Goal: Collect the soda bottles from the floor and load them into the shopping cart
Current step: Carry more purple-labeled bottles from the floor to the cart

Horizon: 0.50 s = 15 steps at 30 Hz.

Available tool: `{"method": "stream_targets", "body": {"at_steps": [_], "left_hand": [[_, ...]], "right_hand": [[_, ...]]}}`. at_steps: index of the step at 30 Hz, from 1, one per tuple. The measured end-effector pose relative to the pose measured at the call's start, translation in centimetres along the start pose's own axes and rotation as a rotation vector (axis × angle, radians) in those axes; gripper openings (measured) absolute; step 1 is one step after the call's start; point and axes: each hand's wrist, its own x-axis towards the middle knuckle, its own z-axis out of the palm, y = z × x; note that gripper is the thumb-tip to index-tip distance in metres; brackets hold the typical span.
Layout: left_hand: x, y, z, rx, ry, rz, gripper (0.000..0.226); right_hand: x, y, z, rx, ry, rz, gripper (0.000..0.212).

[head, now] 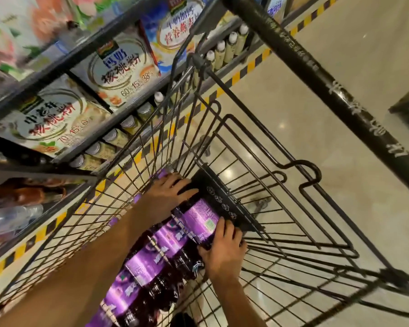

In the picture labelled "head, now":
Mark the pack of clear water bottles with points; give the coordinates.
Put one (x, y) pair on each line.
(13, 217)

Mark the person's left hand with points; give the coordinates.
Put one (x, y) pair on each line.
(167, 197)

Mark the row of orange tea bottles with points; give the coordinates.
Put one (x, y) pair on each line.
(27, 194)

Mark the black metal store shelf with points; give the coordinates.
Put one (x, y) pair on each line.
(71, 56)

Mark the person's right leg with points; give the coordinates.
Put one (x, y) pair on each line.
(191, 299)

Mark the person's right hand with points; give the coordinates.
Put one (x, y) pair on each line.
(225, 255)

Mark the blue white food bag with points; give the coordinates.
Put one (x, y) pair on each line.
(177, 27)

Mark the white printed food bag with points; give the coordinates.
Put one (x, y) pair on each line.
(51, 119)
(122, 71)

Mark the person's left forearm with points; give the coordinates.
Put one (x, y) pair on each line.
(81, 275)

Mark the row of pale capped jars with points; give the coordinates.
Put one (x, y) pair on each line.
(104, 149)

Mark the black shorts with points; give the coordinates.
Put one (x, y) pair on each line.
(183, 321)

